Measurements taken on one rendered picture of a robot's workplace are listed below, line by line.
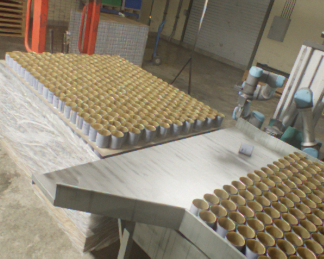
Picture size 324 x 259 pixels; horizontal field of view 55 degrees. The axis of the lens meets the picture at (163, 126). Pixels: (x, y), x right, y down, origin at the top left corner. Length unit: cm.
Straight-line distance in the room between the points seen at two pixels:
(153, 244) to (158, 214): 26
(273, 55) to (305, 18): 138
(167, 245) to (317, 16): 975
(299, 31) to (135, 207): 991
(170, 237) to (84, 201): 39
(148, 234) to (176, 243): 17
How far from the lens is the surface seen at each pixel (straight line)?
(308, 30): 1069
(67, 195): 122
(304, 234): 143
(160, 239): 140
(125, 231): 160
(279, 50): 1098
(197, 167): 168
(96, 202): 121
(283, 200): 157
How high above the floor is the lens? 188
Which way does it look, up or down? 23 degrees down
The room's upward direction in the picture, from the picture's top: 14 degrees clockwise
